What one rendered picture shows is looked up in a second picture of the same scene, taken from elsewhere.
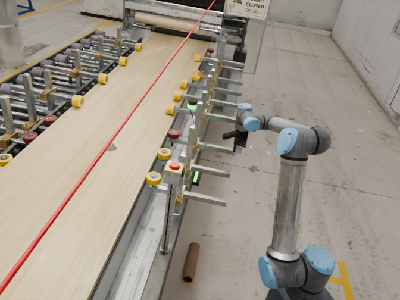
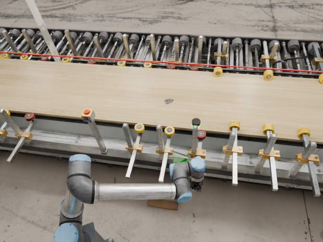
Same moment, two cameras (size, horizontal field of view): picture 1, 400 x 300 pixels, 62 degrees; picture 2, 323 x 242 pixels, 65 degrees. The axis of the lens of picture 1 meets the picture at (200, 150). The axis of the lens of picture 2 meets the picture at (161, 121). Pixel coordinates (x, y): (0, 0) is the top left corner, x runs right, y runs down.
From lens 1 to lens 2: 2.16 m
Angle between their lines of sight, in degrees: 71
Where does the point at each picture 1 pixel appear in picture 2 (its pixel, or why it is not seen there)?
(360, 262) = not seen: outside the picture
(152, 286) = (82, 148)
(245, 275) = not seen: outside the picture
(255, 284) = not seen: outside the picture
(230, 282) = (150, 235)
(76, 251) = (82, 106)
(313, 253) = (67, 229)
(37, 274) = (72, 97)
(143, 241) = (120, 145)
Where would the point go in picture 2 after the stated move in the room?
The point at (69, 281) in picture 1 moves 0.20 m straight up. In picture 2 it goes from (66, 107) to (58, 91)
